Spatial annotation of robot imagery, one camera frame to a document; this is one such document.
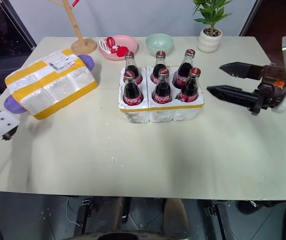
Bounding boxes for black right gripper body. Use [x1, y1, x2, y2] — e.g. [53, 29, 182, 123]
[254, 63, 286, 110]

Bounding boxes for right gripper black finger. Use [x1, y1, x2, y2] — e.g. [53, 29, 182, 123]
[219, 61, 264, 81]
[206, 85, 260, 116]

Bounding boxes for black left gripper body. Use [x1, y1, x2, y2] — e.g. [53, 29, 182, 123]
[2, 128, 18, 142]

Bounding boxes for glass cola bottle red cap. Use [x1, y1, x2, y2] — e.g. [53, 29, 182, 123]
[124, 51, 143, 85]
[172, 48, 196, 90]
[149, 49, 167, 85]
[151, 68, 172, 104]
[175, 67, 202, 104]
[122, 70, 144, 106]

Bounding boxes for white foam box yellow tape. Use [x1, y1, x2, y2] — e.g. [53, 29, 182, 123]
[4, 48, 99, 121]

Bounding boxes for white foam crate yellow tape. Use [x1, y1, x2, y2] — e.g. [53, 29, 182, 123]
[118, 65, 205, 124]

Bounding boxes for white ribbed plant pot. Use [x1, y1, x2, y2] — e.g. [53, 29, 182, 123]
[197, 27, 223, 54]

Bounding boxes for dark window panel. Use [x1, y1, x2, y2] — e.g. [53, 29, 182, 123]
[0, 0, 38, 76]
[238, 0, 286, 50]

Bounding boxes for green leafy plant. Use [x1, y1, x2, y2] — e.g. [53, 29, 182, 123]
[192, 0, 234, 36]

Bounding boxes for pale green bowl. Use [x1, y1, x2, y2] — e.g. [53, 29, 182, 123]
[145, 33, 175, 57]

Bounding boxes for purple plastic tray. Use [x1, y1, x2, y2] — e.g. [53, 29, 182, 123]
[3, 54, 95, 115]

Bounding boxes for black shoes under table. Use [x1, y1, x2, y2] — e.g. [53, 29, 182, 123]
[234, 199, 285, 215]

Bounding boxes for pink plate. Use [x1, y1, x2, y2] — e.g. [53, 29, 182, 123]
[98, 34, 139, 61]

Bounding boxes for wooden tree stand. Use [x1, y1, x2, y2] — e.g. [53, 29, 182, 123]
[48, 0, 98, 55]

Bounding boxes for red and white earphones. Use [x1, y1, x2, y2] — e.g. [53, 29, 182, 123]
[99, 36, 130, 59]

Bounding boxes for brown rounded shape under table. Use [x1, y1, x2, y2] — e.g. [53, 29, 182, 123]
[162, 198, 190, 239]

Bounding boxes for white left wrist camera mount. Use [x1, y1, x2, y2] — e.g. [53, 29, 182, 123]
[0, 109, 20, 146]

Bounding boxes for thin white floor cable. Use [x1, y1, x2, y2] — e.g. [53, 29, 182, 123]
[65, 196, 83, 227]

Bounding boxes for black table leg frame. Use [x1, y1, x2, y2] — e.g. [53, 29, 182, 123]
[75, 196, 95, 237]
[203, 199, 234, 240]

